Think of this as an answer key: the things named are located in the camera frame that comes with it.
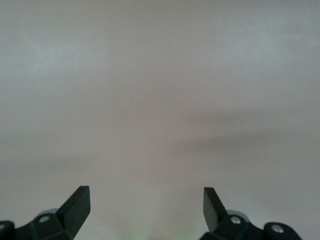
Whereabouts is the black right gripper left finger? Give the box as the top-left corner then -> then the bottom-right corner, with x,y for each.
14,185 -> 91,240

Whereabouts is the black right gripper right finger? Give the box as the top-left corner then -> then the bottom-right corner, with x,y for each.
198,186 -> 266,240

